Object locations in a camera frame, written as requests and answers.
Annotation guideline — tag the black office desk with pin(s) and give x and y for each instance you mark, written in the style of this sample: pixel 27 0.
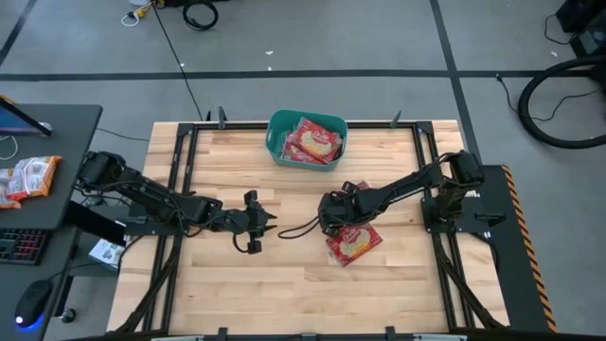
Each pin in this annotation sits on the black office desk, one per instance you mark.
pixel 71 142

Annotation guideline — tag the black mouse with blue light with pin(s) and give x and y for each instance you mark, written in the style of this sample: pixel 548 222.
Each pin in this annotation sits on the black mouse with blue light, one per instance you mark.
pixel 33 300

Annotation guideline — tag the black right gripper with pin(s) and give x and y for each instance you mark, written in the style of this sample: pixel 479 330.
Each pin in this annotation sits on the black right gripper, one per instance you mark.
pixel 345 208

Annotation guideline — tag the orange popcorn bag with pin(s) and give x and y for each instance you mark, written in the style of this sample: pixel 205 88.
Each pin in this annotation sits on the orange popcorn bag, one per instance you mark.
pixel 33 177
pixel 7 194

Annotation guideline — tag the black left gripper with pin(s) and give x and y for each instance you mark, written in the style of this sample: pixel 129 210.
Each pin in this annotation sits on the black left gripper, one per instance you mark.
pixel 253 222

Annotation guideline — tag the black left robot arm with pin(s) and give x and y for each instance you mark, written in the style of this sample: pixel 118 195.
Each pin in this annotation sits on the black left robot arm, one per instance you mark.
pixel 142 189

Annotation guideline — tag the white printed box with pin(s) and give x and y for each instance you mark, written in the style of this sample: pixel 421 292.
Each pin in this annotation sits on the white printed box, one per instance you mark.
pixel 106 251

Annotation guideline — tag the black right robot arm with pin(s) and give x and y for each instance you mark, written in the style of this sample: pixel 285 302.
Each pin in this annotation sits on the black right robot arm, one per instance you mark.
pixel 412 182

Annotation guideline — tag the black equipment case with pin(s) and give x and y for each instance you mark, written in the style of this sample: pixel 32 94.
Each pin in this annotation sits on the black equipment case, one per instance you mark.
pixel 587 28

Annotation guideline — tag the black table frame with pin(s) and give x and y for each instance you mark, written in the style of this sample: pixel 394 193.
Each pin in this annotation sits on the black table frame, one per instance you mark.
pixel 246 126

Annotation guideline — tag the black backlit keyboard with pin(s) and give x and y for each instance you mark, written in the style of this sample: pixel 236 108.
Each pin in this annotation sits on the black backlit keyboard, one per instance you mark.
pixel 21 246

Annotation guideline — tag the black platform with hazard stripe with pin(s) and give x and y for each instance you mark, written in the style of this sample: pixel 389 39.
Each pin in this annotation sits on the black platform with hazard stripe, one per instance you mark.
pixel 511 265

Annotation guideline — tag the red popcorn bag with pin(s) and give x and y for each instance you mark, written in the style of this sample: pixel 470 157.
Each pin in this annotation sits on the red popcorn bag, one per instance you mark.
pixel 363 184
pixel 316 142
pixel 290 139
pixel 355 246
pixel 296 154

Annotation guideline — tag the teal plastic basket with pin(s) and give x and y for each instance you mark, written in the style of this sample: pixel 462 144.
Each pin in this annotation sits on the teal plastic basket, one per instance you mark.
pixel 284 120

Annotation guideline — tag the black caster wheel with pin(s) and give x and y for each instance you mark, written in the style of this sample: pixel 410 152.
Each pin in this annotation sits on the black caster wheel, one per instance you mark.
pixel 68 315

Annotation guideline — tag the tilted computer monitor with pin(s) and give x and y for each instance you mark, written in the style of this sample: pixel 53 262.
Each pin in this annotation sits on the tilted computer monitor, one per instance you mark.
pixel 14 120

